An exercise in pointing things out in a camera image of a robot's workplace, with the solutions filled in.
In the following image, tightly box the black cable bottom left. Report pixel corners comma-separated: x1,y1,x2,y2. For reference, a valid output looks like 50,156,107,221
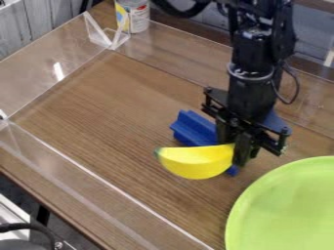
0,223,58,250

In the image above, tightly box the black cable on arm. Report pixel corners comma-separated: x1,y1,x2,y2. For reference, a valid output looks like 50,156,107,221
149,0,304,105

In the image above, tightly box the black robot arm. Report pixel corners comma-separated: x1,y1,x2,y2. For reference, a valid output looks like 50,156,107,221
202,0,297,167

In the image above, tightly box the green plate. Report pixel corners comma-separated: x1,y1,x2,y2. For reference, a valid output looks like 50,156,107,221
225,156,334,250

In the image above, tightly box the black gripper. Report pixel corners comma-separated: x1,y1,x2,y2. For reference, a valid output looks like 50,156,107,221
202,63,292,167

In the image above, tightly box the white can with label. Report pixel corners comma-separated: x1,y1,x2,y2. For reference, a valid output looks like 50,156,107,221
115,0,150,34

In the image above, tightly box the clear acrylic enclosure wall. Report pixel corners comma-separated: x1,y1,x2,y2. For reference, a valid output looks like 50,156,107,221
0,9,334,250

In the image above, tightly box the blue star-shaped block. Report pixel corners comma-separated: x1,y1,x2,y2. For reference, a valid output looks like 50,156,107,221
170,110,240,176

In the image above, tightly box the yellow toy banana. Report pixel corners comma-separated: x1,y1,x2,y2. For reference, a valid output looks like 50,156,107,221
154,144,236,180

